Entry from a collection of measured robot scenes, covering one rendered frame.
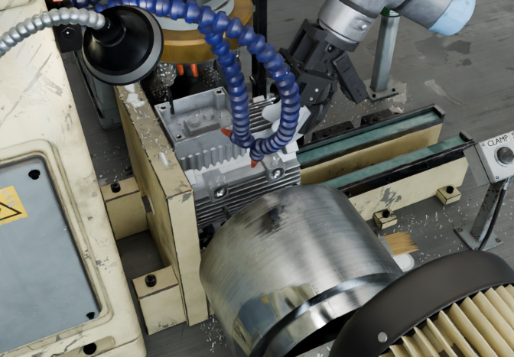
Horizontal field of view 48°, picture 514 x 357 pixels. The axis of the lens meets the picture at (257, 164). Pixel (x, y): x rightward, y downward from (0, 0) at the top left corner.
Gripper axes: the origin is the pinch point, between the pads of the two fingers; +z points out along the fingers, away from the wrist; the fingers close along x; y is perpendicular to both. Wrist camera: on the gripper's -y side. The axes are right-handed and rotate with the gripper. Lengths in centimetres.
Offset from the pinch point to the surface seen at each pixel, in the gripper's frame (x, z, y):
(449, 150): 0.7, -4.6, -40.5
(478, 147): 13.5, -13.3, -26.1
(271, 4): -87, 6, -49
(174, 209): 9.0, 8.6, 19.7
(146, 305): 7.7, 31.4, 14.5
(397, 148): -9.0, 3.0, -39.4
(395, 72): -40, -2, -62
